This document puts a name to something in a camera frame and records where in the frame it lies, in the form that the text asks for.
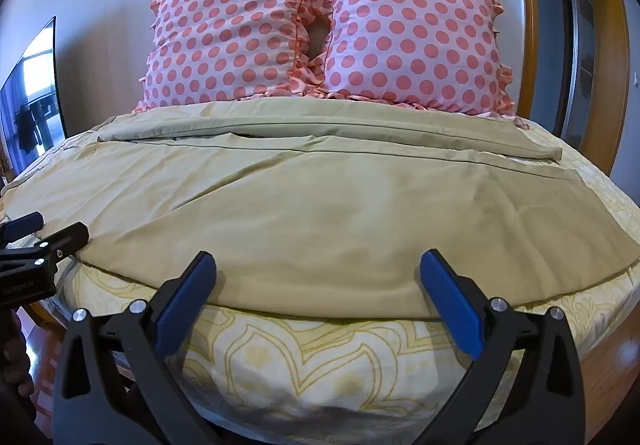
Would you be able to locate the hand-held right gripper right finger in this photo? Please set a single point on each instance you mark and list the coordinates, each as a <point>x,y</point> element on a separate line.
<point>451,306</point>

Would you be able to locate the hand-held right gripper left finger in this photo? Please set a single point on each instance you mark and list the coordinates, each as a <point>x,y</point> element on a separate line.
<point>184,307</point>

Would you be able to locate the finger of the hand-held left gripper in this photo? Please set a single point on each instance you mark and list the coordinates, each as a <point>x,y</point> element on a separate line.
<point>25,224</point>
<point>67,236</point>

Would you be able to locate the beige blanket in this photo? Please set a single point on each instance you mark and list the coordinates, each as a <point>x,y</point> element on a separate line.
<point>320,205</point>

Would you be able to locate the person's left hand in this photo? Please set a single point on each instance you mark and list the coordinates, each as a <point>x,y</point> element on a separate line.
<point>12,350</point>

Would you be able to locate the black flat-screen television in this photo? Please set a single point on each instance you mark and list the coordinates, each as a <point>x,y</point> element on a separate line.
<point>31,100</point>

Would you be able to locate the bed with yellow patterned sheet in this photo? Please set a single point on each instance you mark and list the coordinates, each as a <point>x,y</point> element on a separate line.
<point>310,365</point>

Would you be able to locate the pink polka-dot ruffled pillow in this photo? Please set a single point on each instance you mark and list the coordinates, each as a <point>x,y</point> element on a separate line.
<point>410,35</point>
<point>225,30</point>

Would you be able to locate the grey door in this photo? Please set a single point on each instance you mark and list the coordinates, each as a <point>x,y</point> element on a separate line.
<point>582,50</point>

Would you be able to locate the wooden door frame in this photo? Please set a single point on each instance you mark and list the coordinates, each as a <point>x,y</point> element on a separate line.
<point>530,25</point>

